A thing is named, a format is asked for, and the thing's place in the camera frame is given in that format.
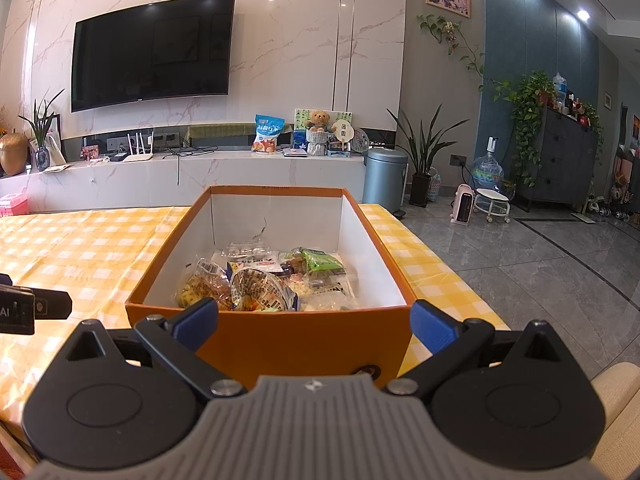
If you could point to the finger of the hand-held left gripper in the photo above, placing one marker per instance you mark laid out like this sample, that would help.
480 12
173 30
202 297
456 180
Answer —
52 304

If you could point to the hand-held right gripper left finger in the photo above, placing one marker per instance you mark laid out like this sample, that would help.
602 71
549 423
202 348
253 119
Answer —
201 317

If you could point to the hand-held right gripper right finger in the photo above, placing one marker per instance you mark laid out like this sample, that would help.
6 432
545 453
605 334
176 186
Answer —
429 325

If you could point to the yellow noodle snack packet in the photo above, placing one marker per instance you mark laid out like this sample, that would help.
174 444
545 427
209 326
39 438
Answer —
202 290

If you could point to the green packet with barcode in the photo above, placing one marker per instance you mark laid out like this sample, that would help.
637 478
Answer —
262 290

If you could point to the white packet with red label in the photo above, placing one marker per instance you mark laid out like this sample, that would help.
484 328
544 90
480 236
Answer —
250 255

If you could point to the orange cardboard box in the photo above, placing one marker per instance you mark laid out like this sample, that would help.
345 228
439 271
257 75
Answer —
300 340

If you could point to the colourful candy packet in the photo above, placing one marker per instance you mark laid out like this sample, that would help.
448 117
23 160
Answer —
292 270

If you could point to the white puffs packet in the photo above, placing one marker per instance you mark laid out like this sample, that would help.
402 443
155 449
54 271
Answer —
327 297

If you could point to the green brown nut packet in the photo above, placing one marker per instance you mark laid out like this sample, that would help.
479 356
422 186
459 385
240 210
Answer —
320 260

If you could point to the yellow checked tablecloth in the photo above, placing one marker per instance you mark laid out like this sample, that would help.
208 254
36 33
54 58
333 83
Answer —
90 250

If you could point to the pink storage box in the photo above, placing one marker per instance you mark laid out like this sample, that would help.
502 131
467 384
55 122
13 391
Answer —
12 205

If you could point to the pink space heater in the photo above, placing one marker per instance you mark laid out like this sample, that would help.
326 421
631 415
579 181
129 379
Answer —
462 205

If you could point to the tall-leaved potted plant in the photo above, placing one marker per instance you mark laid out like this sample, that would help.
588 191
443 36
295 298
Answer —
420 190

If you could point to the white round stool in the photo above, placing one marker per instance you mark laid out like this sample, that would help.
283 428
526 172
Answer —
492 196

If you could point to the white marble television console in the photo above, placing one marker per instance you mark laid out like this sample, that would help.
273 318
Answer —
225 175

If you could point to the green plant in glass vase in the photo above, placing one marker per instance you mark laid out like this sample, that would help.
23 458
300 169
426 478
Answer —
42 157

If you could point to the grey pedal trash can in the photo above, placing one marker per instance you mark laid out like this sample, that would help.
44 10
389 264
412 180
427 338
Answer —
384 180

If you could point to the brown round vase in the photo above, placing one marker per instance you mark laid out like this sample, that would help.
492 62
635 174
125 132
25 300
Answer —
14 155

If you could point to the blue water bottle with pump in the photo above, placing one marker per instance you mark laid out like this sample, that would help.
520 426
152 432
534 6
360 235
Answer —
487 172

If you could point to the white router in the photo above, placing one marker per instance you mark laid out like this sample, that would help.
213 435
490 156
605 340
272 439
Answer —
138 156

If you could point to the silver laptop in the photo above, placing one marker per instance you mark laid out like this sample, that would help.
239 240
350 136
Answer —
295 152

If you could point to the blue snack bag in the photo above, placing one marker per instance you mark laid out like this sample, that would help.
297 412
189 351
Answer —
267 135

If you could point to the decorative patterned plate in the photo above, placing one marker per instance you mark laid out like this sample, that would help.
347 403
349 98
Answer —
361 141

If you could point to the cream chair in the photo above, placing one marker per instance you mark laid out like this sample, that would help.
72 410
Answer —
620 410

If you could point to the dark grey cabinet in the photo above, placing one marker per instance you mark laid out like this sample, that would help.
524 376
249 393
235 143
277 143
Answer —
560 160

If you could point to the round white hand fan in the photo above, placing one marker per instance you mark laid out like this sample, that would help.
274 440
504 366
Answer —
345 130

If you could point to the bamboo print picture board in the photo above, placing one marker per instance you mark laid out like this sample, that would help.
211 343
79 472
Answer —
300 120

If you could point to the brown teddy bear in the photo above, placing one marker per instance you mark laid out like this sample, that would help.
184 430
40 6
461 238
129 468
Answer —
318 125

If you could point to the row of bottles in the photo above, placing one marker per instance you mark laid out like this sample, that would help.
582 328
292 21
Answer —
560 90

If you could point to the hanging vine plant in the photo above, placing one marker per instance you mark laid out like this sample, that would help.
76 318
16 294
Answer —
450 30

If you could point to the pink photo frame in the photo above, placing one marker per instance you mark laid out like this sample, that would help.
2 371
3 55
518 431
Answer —
90 153

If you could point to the wall socket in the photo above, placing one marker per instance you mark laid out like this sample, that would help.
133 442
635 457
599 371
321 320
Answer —
458 161

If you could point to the black wall television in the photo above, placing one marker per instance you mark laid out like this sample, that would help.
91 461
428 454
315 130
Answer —
152 52

